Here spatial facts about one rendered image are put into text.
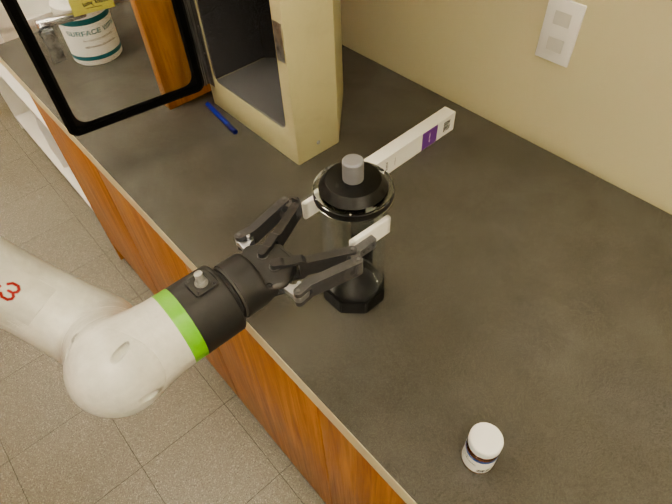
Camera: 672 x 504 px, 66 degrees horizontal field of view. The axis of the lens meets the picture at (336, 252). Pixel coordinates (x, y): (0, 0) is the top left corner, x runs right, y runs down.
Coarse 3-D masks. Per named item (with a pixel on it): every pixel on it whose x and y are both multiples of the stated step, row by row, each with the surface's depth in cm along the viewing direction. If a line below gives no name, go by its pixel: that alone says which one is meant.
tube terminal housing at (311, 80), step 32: (288, 0) 83; (320, 0) 87; (288, 32) 86; (320, 32) 91; (288, 64) 90; (320, 64) 95; (224, 96) 117; (288, 96) 95; (320, 96) 100; (256, 128) 113; (288, 128) 102; (320, 128) 105
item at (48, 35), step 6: (42, 30) 92; (48, 30) 92; (42, 36) 91; (48, 36) 92; (54, 36) 92; (48, 42) 93; (54, 42) 93; (48, 48) 93; (54, 48) 94; (60, 48) 94; (54, 54) 94; (60, 54) 95; (54, 60) 95; (60, 60) 95
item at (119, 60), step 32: (32, 0) 89; (64, 0) 91; (96, 0) 94; (128, 0) 97; (160, 0) 100; (64, 32) 94; (96, 32) 98; (128, 32) 101; (160, 32) 104; (64, 64) 98; (96, 64) 101; (128, 64) 105; (160, 64) 108; (64, 96) 101; (96, 96) 105; (128, 96) 109
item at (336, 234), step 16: (320, 176) 70; (336, 208) 65; (368, 208) 65; (336, 224) 68; (352, 224) 67; (368, 224) 68; (336, 240) 70; (384, 240) 74; (368, 256) 72; (368, 272) 75; (336, 288) 79; (352, 288) 77; (368, 288) 78
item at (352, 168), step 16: (352, 160) 65; (336, 176) 67; (352, 176) 65; (368, 176) 67; (384, 176) 69; (320, 192) 67; (336, 192) 65; (352, 192) 65; (368, 192) 65; (384, 192) 67; (352, 208) 65
